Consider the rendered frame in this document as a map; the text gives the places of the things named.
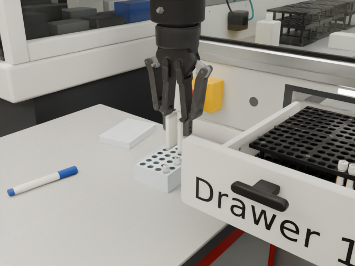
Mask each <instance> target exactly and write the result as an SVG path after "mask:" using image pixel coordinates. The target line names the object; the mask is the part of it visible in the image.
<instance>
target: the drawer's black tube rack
mask: <svg viewBox="0 0 355 266"><path fill-rule="evenodd" d="M256 140H257V141H261V143H266V144H270V145H273V146H276V147H279V148H283V149H287V150H290V151H293V152H296V153H299V154H302V155H305V156H306V158H307V157H312V158H316V159H319V160H322V161H325V162H328V163H332V164H335V165H338V163H339V161H340V160H345V161H347V162H348V168H349V165H350V164H355V117H353V116H348V115H344V114H340V113H336V112H332V111H327V110H323V109H318V108H313V107H309V106H307V107H305V108H304V109H302V110H301V111H299V112H297V113H296V114H294V115H293V116H291V117H289V118H288V119H286V120H285V121H283V122H282V123H280V124H279V125H277V126H276V127H274V128H273V129H271V130H270V131H268V132H266V133H265V134H263V135H262V136H260V137H259V138H257V139H256ZM254 157H257V158H260V159H263V160H266V161H269V162H272V163H275V164H278V165H281V166H284V167H287V168H290V169H293V170H296V171H299V172H302V173H305V174H308V175H311V176H314V177H317V178H320V179H323V180H325V181H328V182H332V183H335V181H336V177H337V176H336V175H333V174H330V173H327V172H324V171H321V170H318V169H315V168H312V167H308V166H305V165H302V164H299V163H296V162H293V161H290V160H287V159H284V158H280V157H277V156H274V155H271V154H268V153H265V152H262V151H260V152H259V153H257V154H256V155H254ZM306 158H305V159H306ZM305 159H303V160H305ZM303 160H302V161H303Z"/></svg>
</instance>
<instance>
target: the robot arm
mask: <svg viewBox="0 0 355 266"><path fill-rule="evenodd" d="M150 20H151V21H152V22H154V23H158V24H157V25H156V26H155V40H156V45H157V46H158V48H157V51H156V55H155V56H153V57H150V58H147V59H145V61H144V62H145V65H146V67H147V69H148V73H149V78H150V85H151V93H152V100H153V108H154V110H156V111H160V112H161V114H162V115H163V129H164V130H165V131H166V150H170V149H172V148H174V147H175V146H177V153H178V154H181V153H182V140H183V139H185V138H187V137H189V135H191V134H192V124H193V120H194V119H196V118H198V117H200V116H201V115H202V114H203V107H204V101H205V94H206V90H207V84H208V78H209V76H210V74H211V72H212V70H213V67H212V66H211V65H208V66H206V65H205V64H204V63H203V62H201V61H200V56H199V53H198V47H199V38H200V26H199V25H198V24H197V23H201V22H203V21H204V20H205V0H150ZM161 67H162V69H163V70H162V69H161ZM195 68H196V72H195V74H196V75H197V76H196V79H195V83H194V90H193V93H192V80H193V71H194V69H195ZM176 82H177V84H178V85H179V93H180V106H181V118H179V119H178V113H177V112H175V110H176V109H175V108H174V100H175V88H176ZM172 112H173V113H172Z"/></svg>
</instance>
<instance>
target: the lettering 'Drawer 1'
mask: <svg viewBox="0 0 355 266"><path fill-rule="evenodd" d="M199 181H202V182H204V183H206V184H207V185H208V186H209V188H210V197H209V198H208V199H204V198H201V197H199ZM223 196H226V197H228V194H221V192H220V191H219V195H218V208H221V198H222V197H223ZM196 198H198V199H200V200H202V201H205V202H209V201H211V200H212V198H213V189H212V186H211V185H210V183H209V182H207V181H206V180H204V179H202V178H200V177H197V176H196ZM232 201H238V202H240V203H241V204H242V207H240V206H238V205H231V207H230V210H231V213H232V214H233V215H235V216H237V217H240V216H241V218H242V219H245V209H246V208H245V204H244V203H243V201H241V200H240V199H238V198H232ZM234 207H236V208H239V209H241V210H242V213H241V214H236V213H235V212H234V211H233V208H234ZM251 208H252V212H253V218H254V224H256V225H258V224H259V222H260V219H261V217H262V215H263V214H264V221H265V228H266V229H267V230H270V228H271V227H272V224H273V222H274V220H275V218H276V215H275V214H273V216H272V218H271V220H270V222H269V225H268V223H267V216H266V211H265V210H261V212H260V215H259V217H258V219H256V212H255V206H253V205H251ZM285 223H291V224H293V225H294V226H295V229H296V231H294V230H292V229H289V228H287V227H285V226H284V225H285ZM284 229H286V230H288V231H290V232H293V233H295V234H297V235H299V228H298V226H297V225H296V224H295V223H294V222H292V221H290V220H284V221H283V222H282V223H281V225H280V231H281V234H282V235H283V236H284V237H285V238H287V239H288V240H290V241H294V242H297V239H293V238H290V237H288V236H287V235H286V234H285V233H284ZM311 234H316V235H318V236H320V233H319V232H316V231H312V232H311V230H310V229H308V228H307V231H306V238H305V244H304V246H305V247H307V248H308V245H309V239H310V235H311ZM342 241H346V242H349V247H348V252H347V257H346V260H345V261H343V260H341V259H338V262H341V263H343V264H345V265H347V266H355V265H353V264H351V263H350V260H351V255H352V251H353V246H354V242H355V241H354V240H352V239H347V238H344V237H342Z"/></svg>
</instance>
